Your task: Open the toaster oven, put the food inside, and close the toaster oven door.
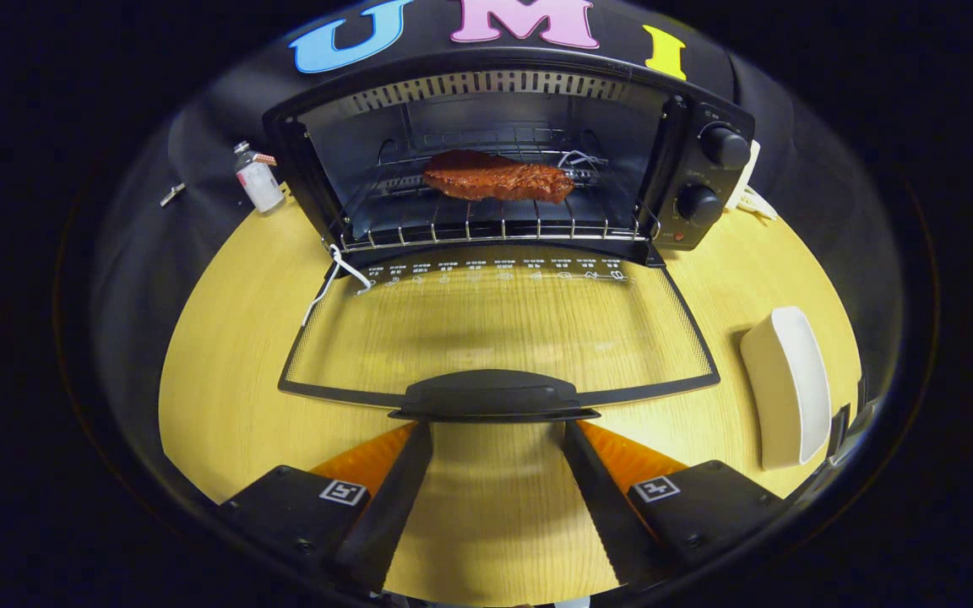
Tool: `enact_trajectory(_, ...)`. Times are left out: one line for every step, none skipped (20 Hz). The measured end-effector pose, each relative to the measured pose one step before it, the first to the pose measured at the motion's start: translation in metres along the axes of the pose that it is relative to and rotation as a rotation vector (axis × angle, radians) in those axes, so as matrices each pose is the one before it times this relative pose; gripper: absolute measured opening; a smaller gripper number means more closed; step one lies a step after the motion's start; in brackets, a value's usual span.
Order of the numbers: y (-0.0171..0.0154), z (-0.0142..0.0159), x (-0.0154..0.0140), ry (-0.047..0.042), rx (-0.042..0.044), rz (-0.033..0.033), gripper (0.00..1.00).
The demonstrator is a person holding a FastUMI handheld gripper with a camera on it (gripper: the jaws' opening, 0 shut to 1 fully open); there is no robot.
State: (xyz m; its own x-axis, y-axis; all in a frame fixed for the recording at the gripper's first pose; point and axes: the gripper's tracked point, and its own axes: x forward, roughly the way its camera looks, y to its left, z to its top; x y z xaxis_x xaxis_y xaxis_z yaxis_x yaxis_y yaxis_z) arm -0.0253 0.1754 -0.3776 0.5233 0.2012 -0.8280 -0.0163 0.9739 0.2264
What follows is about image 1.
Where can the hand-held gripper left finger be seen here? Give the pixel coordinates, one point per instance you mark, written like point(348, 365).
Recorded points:
point(389, 507)

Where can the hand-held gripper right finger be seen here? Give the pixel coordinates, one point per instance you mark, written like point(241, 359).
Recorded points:
point(605, 507)

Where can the black toaster oven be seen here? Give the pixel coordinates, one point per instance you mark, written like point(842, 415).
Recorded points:
point(486, 397)

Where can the brown steak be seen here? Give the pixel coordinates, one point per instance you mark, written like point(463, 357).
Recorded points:
point(495, 179)

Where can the metal oven rack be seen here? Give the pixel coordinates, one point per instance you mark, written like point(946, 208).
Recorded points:
point(486, 228)

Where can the small dish with green food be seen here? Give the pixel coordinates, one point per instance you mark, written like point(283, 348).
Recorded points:
point(758, 205)

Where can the white toaster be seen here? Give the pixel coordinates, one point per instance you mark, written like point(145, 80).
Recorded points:
point(748, 181)

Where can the white rectangular plate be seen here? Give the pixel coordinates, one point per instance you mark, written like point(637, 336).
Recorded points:
point(790, 388)

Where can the small clear bottle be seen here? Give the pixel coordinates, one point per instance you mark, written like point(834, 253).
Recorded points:
point(258, 181)

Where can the pink striped stick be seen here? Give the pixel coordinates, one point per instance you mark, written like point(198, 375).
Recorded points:
point(265, 159)

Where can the metal clip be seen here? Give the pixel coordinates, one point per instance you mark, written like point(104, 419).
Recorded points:
point(172, 194)

